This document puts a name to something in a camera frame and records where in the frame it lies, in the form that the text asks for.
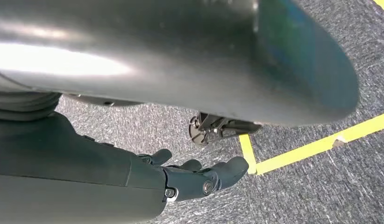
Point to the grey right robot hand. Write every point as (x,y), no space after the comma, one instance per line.
(71,173)

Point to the black robot foot mechanism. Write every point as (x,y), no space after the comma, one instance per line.
(207,130)

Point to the yellow floor tape square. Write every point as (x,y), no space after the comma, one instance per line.
(303,153)

